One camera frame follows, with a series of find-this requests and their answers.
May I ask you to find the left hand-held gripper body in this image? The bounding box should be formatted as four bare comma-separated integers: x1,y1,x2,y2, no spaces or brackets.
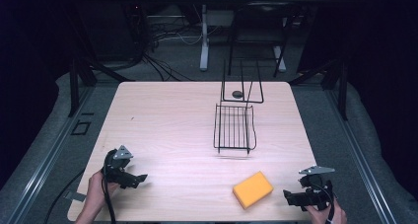
103,144,135,186

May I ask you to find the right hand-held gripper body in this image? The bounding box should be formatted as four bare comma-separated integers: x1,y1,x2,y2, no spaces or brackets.
297,165,336,212

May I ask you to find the person's right hand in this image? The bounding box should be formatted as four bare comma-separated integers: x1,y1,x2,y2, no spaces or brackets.
305,199,348,224

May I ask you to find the person's left hand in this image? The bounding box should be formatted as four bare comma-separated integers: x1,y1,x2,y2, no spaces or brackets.
86,170,120,212

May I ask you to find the yellow sponge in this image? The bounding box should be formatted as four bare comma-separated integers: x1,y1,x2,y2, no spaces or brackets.
232,171,275,210

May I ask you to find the black tape rectangle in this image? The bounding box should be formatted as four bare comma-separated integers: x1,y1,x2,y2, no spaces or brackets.
70,119,92,136

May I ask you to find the grey tape strip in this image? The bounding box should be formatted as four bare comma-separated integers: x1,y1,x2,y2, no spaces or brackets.
63,190,88,203

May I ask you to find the black metal stand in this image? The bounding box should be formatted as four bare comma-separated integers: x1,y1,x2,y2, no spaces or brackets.
48,6,136,118
288,55,349,121

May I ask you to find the black chair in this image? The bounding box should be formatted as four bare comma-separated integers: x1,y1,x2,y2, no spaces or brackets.
227,0,297,78

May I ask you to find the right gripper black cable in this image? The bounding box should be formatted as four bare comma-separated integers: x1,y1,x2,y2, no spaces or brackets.
310,180,338,224

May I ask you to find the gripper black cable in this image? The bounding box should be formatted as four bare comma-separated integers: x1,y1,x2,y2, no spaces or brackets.
101,158,117,224
310,180,338,224

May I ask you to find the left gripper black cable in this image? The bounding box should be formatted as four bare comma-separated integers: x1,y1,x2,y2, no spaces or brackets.
101,158,117,224

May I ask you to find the aluminium floor rail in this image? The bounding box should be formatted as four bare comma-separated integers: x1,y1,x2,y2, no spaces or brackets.
6,85,97,224
324,85,398,224

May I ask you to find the black floor cable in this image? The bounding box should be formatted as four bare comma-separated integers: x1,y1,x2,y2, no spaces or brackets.
43,168,86,224

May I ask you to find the black wire rack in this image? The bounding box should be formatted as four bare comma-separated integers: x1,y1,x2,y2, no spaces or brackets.
213,57,265,155

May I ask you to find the bundle of floor cables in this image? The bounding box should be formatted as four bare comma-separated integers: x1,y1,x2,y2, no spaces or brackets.
124,3,225,83

